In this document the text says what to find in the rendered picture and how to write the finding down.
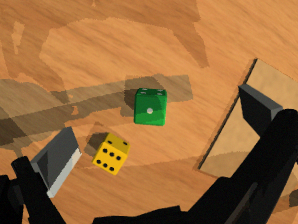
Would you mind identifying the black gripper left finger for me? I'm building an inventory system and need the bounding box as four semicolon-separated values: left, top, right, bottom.
0;126;82;224

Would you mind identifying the dark green die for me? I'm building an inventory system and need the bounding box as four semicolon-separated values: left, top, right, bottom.
133;88;167;126

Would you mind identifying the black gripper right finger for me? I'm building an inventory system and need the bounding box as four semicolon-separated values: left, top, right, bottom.
168;84;298;224

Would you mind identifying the light tan flat mat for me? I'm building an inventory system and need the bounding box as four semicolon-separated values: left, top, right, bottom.
199;59;298;200

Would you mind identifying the yellow die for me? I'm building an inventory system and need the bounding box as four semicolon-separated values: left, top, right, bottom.
92;132;131;175

